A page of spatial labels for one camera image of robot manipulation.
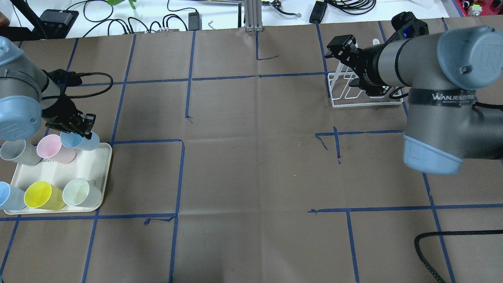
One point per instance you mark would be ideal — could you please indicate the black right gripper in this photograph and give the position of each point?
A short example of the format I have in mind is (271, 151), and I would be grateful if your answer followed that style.
(368, 64)

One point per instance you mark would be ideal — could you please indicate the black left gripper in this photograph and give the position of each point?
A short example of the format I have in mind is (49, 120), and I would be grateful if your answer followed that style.
(59, 109)

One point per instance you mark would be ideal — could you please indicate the light blue cup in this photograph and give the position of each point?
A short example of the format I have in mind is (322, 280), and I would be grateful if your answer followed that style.
(77, 142)

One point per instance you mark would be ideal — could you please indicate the pale green cup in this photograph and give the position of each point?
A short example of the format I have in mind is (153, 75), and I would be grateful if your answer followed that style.
(80, 192)

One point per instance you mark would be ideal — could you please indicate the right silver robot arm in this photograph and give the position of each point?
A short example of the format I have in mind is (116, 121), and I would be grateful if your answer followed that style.
(443, 71)

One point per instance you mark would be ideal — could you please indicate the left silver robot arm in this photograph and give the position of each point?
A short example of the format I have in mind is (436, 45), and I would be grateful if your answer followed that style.
(31, 97)

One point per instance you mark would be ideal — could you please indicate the pink cup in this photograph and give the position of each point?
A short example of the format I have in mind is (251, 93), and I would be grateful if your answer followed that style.
(50, 147)

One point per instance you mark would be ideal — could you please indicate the grey cup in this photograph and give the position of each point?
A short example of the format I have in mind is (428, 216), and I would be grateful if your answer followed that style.
(21, 152)

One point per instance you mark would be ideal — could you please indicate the yellow cup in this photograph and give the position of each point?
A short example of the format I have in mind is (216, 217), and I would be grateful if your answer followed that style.
(43, 195)

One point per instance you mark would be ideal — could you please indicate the cream plastic tray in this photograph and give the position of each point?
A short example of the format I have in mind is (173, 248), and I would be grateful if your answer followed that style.
(90, 165)

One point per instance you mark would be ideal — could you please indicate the black power adapter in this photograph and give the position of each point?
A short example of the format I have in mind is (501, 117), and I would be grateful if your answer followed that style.
(318, 12)

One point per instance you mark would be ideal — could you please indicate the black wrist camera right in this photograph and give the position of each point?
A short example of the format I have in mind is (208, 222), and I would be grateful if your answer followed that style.
(343, 48)

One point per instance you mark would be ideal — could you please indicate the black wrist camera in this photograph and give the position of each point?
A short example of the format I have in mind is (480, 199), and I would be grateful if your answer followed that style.
(343, 48)
(64, 79)

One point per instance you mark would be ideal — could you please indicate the white wire cup rack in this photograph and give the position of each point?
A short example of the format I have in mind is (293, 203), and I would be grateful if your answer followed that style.
(342, 95)

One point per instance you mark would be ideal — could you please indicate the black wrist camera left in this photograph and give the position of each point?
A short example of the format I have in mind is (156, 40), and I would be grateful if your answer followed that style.
(64, 79)

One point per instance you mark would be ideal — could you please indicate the aluminium frame post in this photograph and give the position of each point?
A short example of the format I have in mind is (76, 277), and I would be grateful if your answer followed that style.
(253, 15)

